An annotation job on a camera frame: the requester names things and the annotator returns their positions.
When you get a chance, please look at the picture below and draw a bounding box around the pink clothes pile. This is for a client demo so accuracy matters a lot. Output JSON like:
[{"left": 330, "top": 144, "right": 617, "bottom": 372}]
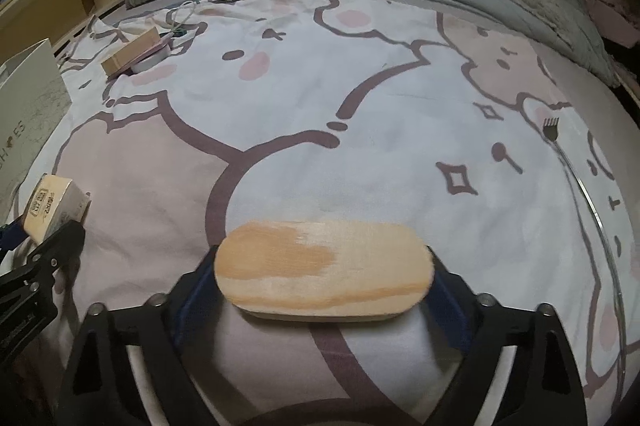
[{"left": 585, "top": 0, "right": 639, "bottom": 48}]

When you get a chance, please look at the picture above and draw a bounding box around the green clothespin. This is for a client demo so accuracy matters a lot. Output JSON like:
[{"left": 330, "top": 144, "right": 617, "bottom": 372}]
[{"left": 166, "top": 28, "right": 189, "bottom": 40}]

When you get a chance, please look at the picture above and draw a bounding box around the oval wooden block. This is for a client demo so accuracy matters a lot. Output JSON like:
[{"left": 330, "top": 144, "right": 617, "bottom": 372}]
[
  {"left": 214, "top": 220, "right": 435, "bottom": 322},
  {"left": 101, "top": 27, "right": 162, "bottom": 77}
]

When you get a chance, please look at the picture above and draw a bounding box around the cartoon bear blanket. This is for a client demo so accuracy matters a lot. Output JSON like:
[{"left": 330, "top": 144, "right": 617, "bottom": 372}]
[{"left": 22, "top": 0, "right": 639, "bottom": 425}]

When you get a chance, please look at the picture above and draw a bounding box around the metal back scratcher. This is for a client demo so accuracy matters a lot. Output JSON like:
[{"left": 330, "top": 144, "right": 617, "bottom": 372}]
[{"left": 542, "top": 117, "right": 627, "bottom": 408}]

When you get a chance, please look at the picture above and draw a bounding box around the white cable tie loop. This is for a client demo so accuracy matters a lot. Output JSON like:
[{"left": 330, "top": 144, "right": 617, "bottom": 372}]
[{"left": 168, "top": 0, "right": 198, "bottom": 31}]

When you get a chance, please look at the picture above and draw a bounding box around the yellow tissue pack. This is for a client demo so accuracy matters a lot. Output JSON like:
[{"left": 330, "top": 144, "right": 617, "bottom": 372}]
[{"left": 23, "top": 173, "right": 90, "bottom": 245}]

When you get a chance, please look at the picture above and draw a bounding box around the white shoe box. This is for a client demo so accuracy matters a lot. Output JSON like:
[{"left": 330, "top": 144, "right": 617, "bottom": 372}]
[{"left": 0, "top": 39, "right": 72, "bottom": 217}]

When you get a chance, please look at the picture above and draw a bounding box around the purple paper envelope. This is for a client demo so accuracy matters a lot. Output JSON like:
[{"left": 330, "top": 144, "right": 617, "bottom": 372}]
[{"left": 130, "top": 41, "right": 170, "bottom": 74}]

